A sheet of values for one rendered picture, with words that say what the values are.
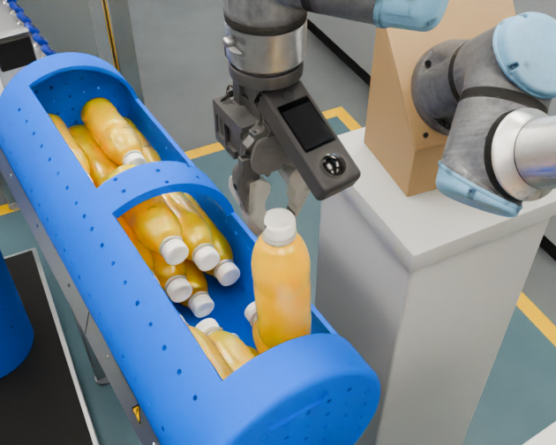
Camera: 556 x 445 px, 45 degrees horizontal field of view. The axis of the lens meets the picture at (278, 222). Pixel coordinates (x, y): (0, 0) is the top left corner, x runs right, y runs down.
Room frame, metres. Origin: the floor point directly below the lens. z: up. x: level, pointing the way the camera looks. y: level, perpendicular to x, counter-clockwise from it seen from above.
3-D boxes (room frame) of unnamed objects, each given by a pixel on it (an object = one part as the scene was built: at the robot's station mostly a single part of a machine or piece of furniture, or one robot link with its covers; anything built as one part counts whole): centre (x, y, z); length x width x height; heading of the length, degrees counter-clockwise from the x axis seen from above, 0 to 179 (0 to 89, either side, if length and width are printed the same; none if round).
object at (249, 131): (0.57, 0.02, 1.51); 0.09 x 0.08 x 0.12; 32
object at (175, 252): (0.71, 0.16, 1.16); 0.04 x 0.02 x 0.04; 122
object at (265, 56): (0.56, 0.01, 1.59); 0.08 x 0.08 x 0.05
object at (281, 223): (0.55, 0.00, 1.37); 0.04 x 0.04 x 0.02
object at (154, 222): (0.79, 0.21, 1.16); 0.19 x 0.07 x 0.07; 32
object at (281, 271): (0.55, -0.01, 1.27); 0.07 x 0.07 x 0.19
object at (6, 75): (1.51, 0.66, 1.00); 0.10 x 0.04 x 0.15; 122
